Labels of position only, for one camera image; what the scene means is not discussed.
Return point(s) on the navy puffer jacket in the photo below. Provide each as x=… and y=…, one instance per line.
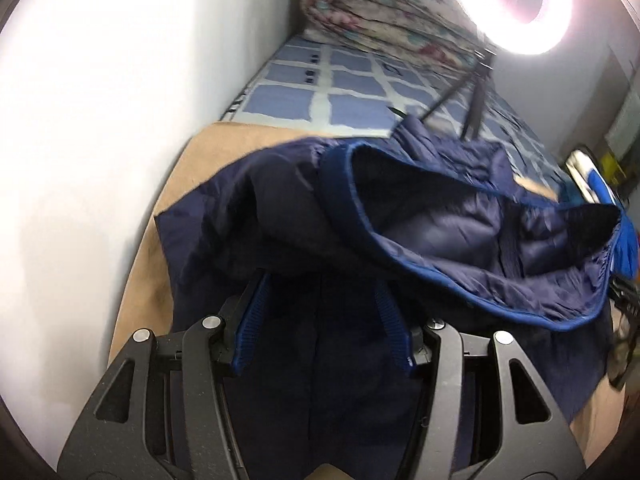
x=450, y=240

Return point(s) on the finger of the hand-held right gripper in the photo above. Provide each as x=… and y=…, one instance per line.
x=627, y=240

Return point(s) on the black tripod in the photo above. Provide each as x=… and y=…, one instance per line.
x=475, y=110

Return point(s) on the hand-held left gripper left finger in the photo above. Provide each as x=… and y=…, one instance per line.
x=250, y=330

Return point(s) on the blue checked bedsheet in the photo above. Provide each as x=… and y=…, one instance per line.
x=350, y=105

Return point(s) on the folded floral quilt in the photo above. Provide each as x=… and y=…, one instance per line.
x=380, y=15

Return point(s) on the tan blanket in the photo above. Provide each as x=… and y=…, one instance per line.
x=200, y=160

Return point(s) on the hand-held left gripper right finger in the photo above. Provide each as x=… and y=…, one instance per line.
x=395, y=330

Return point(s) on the bright blue jacket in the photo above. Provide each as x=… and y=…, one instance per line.
x=595, y=187

